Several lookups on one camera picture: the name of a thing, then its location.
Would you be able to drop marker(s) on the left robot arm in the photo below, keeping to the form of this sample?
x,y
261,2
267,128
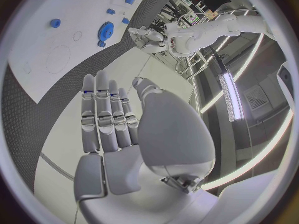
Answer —
x,y
210,31

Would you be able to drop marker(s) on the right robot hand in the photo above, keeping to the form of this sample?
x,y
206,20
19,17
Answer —
x,y
121,171

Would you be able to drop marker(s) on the blue short cylinder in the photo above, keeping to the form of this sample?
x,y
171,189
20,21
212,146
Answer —
x,y
55,23

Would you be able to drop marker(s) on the blue gear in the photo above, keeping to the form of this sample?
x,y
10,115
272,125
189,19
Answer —
x,y
106,31

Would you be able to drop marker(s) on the blue peg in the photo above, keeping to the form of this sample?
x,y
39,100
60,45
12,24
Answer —
x,y
101,43
110,11
125,20

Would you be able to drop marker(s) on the white task board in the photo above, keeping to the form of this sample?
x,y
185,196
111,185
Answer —
x,y
70,46

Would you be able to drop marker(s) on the blue plug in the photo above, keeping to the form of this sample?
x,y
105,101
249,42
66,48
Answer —
x,y
130,0

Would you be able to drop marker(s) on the glowing light bar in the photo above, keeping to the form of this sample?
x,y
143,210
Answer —
x,y
231,97

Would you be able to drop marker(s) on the monitor screen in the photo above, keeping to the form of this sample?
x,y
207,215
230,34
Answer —
x,y
194,20

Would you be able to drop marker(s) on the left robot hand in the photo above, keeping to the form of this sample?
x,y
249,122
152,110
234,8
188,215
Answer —
x,y
147,39

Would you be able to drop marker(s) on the metal rack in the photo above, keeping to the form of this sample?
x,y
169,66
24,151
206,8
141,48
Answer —
x,y
192,63

